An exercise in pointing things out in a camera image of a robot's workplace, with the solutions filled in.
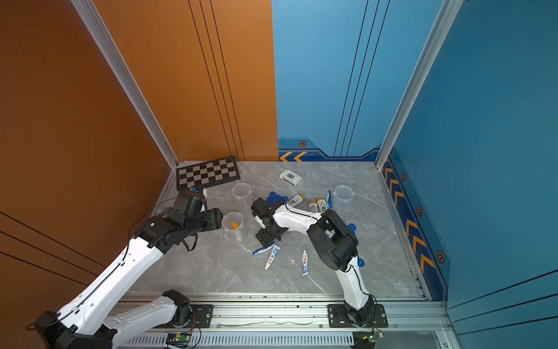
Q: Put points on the clear cup back left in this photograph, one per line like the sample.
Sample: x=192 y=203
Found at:
x=242 y=194

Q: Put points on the aluminium rail frame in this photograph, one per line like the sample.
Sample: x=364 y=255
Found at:
x=266 y=320

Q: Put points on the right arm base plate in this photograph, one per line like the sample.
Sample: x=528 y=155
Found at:
x=343 y=316

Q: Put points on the white bottle upright left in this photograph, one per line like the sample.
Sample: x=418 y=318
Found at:
x=313 y=207

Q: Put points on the silver metal cylinder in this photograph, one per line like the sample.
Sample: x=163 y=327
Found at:
x=156 y=255

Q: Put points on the clear cup right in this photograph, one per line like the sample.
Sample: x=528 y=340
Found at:
x=342 y=198

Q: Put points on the left green circuit board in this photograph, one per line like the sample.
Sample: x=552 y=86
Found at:
x=178 y=340

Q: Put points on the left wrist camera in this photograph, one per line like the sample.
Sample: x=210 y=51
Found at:
x=199 y=192

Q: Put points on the white bottle yellow cap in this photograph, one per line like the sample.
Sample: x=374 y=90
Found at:
x=295 y=200

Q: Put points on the white bottle upright right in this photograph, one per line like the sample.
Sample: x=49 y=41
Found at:
x=322 y=204

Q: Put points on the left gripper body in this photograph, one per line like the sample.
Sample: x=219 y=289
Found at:
x=211 y=219

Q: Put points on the toothpaste tube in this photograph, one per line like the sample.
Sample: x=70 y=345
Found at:
x=305 y=261
x=274 y=253

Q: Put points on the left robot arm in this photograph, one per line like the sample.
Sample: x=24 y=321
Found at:
x=85 y=322

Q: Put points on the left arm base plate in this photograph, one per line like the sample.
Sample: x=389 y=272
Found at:
x=190 y=316

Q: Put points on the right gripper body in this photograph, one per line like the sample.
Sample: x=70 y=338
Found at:
x=266 y=235

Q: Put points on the green circuit board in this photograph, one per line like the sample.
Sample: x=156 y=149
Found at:
x=178 y=340
x=366 y=340

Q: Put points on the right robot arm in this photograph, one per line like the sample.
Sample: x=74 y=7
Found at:
x=335 y=244

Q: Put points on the right green circuit board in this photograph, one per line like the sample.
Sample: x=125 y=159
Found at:
x=366 y=340

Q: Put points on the clear plastic cup front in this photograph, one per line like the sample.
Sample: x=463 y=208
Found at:
x=234 y=217

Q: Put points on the white bottle upright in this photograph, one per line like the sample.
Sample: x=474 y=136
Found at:
x=313 y=207
x=322 y=204

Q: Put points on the black white checkerboard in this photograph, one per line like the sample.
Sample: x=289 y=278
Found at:
x=208 y=174

